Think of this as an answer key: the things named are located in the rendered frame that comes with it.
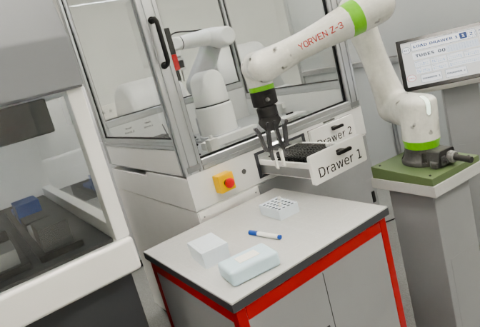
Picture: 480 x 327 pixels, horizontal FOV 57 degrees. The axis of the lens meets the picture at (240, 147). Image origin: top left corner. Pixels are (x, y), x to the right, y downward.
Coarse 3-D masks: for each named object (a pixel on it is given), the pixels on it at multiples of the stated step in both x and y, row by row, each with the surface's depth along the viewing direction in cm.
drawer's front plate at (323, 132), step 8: (336, 120) 208; (344, 120) 211; (352, 120) 214; (320, 128) 202; (328, 128) 205; (344, 128) 211; (352, 128) 214; (312, 136) 200; (320, 136) 202; (328, 136) 205; (344, 136) 211
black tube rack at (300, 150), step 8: (296, 144) 194; (304, 144) 189; (312, 144) 186; (320, 144) 182; (288, 152) 183; (296, 152) 179; (304, 152) 177; (312, 152) 173; (280, 160) 186; (288, 160) 178; (296, 160) 180; (304, 160) 170
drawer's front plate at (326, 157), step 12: (336, 144) 164; (348, 144) 167; (360, 144) 171; (312, 156) 157; (324, 156) 160; (336, 156) 164; (348, 156) 167; (312, 168) 157; (336, 168) 164; (348, 168) 167; (312, 180) 159; (324, 180) 160
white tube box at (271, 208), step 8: (272, 200) 162; (288, 200) 158; (264, 208) 157; (272, 208) 153; (280, 208) 152; (288, 208) 152; (296, 208) 153; (272, 216) 154; (280, 216) 150; (288, 216) 152
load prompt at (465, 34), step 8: (456, 32) 218; (464, 32) 216; (472, 32) 214; (424, 40) 223; (432, 40) 221; (440, 40) 219; (448, 40) 218; (456, 40) 216; (416, 48) 223; (424, 48) 221
